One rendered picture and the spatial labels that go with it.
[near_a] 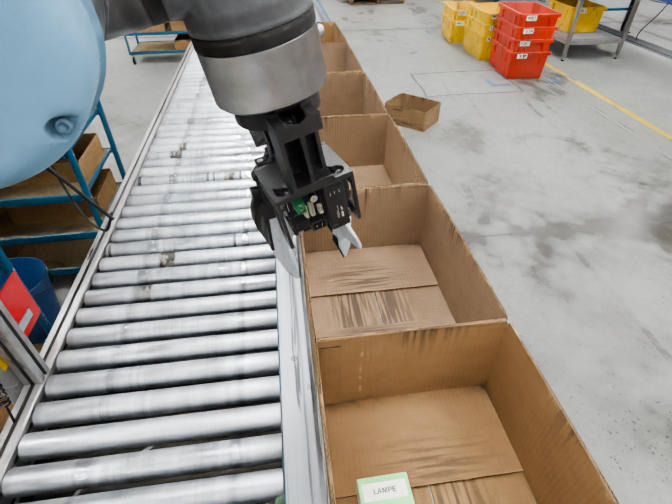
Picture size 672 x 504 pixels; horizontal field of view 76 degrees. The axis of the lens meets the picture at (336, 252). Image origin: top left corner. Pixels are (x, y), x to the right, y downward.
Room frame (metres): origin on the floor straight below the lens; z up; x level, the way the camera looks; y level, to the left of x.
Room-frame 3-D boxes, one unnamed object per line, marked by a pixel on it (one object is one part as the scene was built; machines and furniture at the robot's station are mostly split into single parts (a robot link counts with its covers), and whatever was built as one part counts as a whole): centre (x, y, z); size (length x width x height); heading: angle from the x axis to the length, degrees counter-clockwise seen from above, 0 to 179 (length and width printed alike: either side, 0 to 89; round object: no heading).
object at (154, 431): (0.42, 0.35, 0.72); 0.52 x 0.05 x 0.05; 98
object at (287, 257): (0.34, 0.05, 1.24); 0.06 x 0.03 x 0.09; 25
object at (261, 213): (0.36, 0.06, 1.29); 0.05 x 0.02 x 0.09; 114
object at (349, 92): (1.38, 0.02, 0.96); 0.39 x 0.29 x 0.17; 7
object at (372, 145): (0.99, -0.03, 0.96); 0.39 x 0.29 x 0.17; 7
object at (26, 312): (0.60, 0.67, 0.85); 0.16 x 0.01 x 0.13; 8
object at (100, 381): (0.55, 0.37, 0.72); 0.52 x 0.05 x 0.05; 98
